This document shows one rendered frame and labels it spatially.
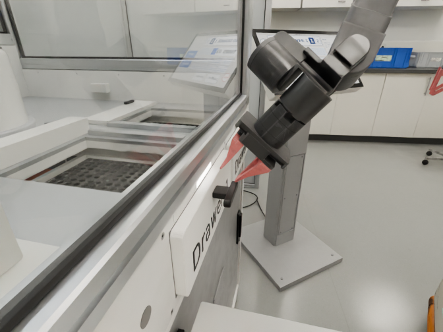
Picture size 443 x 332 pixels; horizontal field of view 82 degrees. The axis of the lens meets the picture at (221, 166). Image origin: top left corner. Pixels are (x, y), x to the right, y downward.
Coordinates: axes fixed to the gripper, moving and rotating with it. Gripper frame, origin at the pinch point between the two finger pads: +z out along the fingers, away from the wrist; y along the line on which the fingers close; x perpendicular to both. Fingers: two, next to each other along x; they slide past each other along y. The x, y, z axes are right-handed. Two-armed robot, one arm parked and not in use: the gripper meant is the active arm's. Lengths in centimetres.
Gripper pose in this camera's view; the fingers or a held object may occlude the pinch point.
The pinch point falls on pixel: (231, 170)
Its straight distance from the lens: 45.7
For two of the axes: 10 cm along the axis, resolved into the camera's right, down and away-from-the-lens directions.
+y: -7.4, -6.6, -0.8
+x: -2.6, 4.0, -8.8
